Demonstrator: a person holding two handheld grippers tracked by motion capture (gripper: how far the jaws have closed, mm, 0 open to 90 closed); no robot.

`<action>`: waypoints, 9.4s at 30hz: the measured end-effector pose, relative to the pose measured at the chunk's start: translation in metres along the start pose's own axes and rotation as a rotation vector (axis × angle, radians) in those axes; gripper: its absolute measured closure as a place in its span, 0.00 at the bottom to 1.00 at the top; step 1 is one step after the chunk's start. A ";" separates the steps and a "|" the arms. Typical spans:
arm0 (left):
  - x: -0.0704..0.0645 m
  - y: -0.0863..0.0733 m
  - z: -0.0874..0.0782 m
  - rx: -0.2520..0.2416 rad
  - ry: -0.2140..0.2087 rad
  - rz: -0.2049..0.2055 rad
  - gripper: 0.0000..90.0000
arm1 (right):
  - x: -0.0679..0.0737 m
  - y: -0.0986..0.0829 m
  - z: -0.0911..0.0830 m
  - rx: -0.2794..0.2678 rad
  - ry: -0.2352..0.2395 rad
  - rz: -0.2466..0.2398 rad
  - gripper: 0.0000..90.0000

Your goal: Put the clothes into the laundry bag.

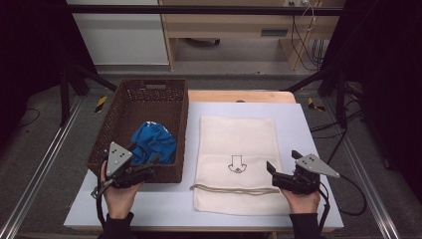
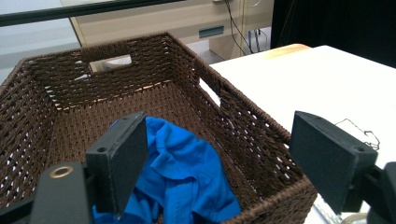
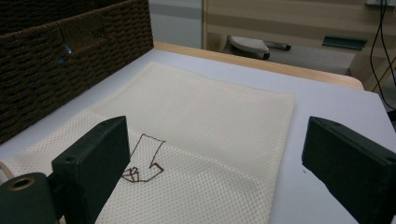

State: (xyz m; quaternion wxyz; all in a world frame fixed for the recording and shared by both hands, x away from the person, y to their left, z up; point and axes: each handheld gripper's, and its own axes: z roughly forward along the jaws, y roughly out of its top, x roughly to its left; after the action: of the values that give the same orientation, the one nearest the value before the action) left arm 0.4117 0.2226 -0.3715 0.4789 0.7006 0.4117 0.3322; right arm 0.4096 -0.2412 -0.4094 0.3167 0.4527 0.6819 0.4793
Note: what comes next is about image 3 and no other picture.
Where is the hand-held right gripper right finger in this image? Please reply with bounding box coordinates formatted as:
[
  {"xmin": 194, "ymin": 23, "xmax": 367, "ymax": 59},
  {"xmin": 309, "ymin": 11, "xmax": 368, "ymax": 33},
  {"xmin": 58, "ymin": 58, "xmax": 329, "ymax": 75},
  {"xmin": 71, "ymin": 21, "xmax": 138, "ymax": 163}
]
[{"xmin": 301, "ymin": 116, "xmax": 396, "ymax": 224}]

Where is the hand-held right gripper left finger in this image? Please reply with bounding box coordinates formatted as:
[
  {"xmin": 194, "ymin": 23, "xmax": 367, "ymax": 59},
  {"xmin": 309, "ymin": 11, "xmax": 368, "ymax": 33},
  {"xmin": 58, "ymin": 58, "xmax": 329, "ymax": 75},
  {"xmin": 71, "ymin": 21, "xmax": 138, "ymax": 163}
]
[{"xmin": 50, "ymin": 115, "xmax": 131, "ymax": 224}]

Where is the cream mesh laundry bag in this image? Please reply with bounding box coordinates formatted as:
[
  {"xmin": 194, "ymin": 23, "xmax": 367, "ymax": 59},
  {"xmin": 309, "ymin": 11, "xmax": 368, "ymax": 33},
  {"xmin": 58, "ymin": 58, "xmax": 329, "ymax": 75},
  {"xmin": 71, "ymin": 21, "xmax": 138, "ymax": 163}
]
[{"xmin": 0, "ymin": 61, "xmax": 296, "ymax": 224}]

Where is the dark brown woven basket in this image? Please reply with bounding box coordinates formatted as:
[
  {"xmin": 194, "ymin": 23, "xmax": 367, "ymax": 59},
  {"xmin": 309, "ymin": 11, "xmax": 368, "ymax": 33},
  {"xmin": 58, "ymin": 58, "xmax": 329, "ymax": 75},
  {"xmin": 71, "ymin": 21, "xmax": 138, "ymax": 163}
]
[{"xmin": 0, "ymin": 0, "xmax": 155, "ymax": 145}]

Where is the wooden cabinet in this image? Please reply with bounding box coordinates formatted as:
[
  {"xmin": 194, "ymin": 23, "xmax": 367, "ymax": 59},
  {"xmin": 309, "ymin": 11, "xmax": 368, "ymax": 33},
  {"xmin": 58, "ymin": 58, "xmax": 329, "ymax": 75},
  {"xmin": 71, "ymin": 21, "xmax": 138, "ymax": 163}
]
[{"xmin": 202, "ymin": 0, "xmax": 396, "ymax": 91}]

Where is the grey chair base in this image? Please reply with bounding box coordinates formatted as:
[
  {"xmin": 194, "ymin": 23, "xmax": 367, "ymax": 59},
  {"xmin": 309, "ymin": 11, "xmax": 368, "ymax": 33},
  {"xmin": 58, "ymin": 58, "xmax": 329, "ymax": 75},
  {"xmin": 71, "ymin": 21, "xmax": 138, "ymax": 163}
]
[{"xmin": 224, "ymin": 35, "xmax": 292, "ymax": 62}]

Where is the black cable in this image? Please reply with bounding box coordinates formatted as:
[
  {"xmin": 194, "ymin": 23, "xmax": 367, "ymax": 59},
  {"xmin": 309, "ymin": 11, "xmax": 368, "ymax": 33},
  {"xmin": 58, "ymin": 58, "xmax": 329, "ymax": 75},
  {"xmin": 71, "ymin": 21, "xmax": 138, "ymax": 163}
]
[{"xmin": 369, "ymin": 0, "xmax": 396, "ymax": 110}]

